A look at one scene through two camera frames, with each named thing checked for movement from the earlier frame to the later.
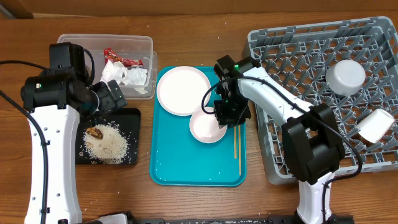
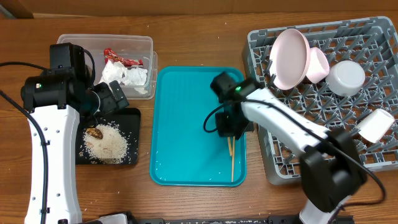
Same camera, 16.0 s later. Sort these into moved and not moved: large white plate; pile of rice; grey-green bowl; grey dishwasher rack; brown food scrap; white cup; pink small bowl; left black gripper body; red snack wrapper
Moved: pink small bowl; large white plate
Not moved: pile of rice; red snack wrapper; brown food scrap; white cup; left black gripper body; grey-green bowl; grey dishwasher rack
